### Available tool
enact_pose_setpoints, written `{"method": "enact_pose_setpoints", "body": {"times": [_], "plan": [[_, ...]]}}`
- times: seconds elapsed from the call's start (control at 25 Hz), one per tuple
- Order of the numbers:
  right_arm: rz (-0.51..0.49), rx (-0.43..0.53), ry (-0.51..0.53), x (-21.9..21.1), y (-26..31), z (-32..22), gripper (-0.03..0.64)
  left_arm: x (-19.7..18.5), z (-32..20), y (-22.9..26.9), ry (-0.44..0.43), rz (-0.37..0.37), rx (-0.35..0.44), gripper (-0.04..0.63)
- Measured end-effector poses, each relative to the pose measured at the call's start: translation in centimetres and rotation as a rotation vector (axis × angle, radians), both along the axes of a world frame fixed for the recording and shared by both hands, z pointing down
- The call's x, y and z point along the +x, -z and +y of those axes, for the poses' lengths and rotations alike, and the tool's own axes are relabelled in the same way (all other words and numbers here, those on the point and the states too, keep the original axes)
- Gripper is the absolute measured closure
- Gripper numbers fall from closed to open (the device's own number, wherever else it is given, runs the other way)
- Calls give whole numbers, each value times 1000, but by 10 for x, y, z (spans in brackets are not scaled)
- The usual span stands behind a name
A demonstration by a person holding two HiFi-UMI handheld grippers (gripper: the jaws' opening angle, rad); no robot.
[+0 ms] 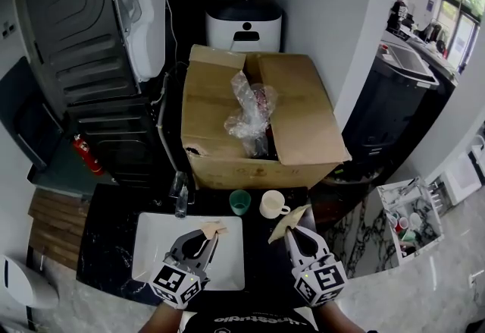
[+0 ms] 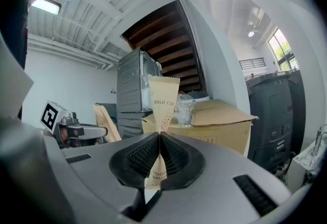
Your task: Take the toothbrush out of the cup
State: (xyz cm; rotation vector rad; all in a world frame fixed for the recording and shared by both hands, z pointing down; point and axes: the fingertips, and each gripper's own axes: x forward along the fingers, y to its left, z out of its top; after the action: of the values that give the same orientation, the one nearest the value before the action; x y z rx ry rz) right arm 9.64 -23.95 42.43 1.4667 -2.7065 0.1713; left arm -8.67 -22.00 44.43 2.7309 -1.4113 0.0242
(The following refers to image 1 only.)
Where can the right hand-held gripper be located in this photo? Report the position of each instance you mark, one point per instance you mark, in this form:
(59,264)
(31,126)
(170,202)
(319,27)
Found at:
(322,284)

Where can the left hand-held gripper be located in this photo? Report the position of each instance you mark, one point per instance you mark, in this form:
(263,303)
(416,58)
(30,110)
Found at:
(174,284)

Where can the wooden item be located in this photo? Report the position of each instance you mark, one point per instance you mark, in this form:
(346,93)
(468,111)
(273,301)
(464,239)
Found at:
(216,228)
(290,219)

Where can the person's left forearm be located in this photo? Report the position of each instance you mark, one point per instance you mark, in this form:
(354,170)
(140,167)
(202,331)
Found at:
(161,318)

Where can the person's right forearm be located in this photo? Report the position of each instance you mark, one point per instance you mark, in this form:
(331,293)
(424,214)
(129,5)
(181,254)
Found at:
(337,318)

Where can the small red cup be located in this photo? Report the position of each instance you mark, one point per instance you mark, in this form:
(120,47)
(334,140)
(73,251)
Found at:
(401,224)

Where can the small pale green cup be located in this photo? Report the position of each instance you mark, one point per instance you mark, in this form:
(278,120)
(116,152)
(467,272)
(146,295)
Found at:
(409,236)

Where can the small white cup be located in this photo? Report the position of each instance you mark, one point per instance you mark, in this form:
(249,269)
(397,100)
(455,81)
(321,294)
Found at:
(415,220)

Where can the white rectangular sink basin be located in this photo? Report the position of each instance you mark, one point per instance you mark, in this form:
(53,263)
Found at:
(159,248)

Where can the chrome faucet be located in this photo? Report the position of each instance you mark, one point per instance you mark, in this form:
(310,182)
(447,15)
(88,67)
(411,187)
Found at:
(181,198)

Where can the white marble sink cabinet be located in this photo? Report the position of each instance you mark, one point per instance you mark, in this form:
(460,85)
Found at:
(363,244)

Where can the person's black shirt torso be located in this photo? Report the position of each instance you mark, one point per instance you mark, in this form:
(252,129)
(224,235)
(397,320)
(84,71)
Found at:
(250,320)

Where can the black marble vanity stand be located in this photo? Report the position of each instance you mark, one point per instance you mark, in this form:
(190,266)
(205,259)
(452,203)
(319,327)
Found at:
(106,248)

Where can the brown cardboard box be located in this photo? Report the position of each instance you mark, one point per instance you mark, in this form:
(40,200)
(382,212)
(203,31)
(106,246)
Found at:
(208,115)

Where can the clear plastic bubble wrap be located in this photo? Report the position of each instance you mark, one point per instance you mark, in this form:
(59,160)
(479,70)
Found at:
(248,123)

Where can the dark grey washing machine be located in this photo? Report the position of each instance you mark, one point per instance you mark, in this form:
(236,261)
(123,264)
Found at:
(121,138)
(76,28)

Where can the red fire extinguisher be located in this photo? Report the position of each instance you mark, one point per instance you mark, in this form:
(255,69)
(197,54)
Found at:
(89,157)

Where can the wooden pallet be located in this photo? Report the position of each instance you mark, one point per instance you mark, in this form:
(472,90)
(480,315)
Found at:
(57,229)

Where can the black cabinet with grey lid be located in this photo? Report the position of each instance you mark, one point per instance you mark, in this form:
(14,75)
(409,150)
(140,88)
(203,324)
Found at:
(386,115)

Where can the dark green raised platform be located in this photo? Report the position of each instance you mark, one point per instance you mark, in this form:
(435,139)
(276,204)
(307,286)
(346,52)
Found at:
(57,180)

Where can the white washbasin stand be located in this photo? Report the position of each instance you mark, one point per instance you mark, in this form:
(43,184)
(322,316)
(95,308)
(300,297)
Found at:
(460,180)

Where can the white rounded bin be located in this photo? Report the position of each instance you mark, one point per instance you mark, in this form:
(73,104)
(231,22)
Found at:
(26,284)

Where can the dark grey leaning panel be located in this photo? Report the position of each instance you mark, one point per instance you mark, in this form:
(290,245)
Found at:
(26,123)

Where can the white appliance with black lid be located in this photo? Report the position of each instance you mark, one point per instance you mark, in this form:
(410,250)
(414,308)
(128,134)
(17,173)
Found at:
(244,20)

